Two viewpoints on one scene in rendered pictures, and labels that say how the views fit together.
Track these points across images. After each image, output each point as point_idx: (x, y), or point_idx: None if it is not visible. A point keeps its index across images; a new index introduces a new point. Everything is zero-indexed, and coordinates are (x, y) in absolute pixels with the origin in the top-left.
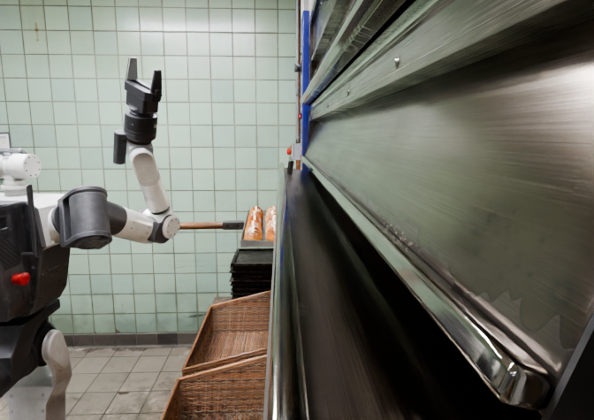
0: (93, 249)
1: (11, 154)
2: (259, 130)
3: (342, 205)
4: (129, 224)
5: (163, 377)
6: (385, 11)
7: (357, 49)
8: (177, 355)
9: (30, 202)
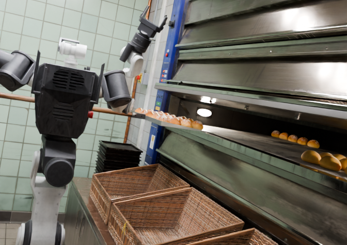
0: None
1: (68, 43)
2: (110, 58)
3: (292, 93)
4: None
5: (10, 241)
6: (329, 34)
7: (295, 38)
8: (13, 228)
9: (102, 72)
